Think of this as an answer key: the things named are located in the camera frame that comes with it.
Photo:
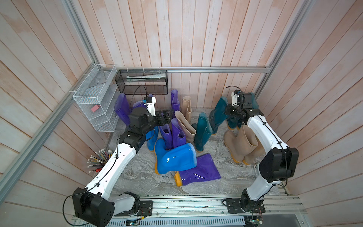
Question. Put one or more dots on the black mesh wall basket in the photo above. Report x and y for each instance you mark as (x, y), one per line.
(138, 82)

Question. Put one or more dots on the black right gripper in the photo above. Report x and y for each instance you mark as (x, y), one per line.
(229, 107)

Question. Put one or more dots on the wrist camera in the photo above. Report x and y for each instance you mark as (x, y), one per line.
(237, 97)
(150, 101)

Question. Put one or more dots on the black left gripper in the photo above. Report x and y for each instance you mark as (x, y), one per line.
(167, 120)

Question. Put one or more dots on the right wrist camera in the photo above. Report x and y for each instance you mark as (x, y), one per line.
(237, 97)

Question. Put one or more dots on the lilac purple boot left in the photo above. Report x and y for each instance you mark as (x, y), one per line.
(167, 136)

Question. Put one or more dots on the vented grille strip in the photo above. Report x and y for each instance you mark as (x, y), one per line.
(221, 221)

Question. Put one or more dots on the pencil bundle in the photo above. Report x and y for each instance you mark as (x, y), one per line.
(97, 162)

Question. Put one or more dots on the large blue boot lying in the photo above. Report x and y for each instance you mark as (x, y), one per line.
(177, 159)

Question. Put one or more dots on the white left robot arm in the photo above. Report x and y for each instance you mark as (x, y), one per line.
(94, 204)

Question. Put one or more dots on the white wire wall shelf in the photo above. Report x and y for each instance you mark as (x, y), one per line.
(98, 88)

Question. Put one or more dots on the lilac purple boot right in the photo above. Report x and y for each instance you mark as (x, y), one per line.
(178, 136)

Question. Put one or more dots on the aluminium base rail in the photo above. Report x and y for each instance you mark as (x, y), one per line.
(278, 207)

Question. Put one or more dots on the lilac purple boot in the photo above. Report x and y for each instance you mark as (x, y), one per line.
(167, 136)
(178, 136)

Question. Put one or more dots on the pink eraser block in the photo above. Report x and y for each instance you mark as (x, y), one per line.
(95, 108)

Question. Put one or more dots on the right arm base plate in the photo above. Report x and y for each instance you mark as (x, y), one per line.
(238, 205)

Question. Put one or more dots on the small blue boot standing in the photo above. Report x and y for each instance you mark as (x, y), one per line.
(151, 138)

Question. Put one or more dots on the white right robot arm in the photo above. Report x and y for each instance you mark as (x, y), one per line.
(279, 162)

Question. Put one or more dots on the large beige boot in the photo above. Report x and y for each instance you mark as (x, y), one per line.
(256, 153)

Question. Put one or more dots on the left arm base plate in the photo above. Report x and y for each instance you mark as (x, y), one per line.
(140, 208)

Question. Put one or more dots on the large purple boot lying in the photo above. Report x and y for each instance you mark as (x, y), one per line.
(204, 171)

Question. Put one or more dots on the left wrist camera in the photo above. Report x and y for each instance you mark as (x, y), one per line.
(150, 101)

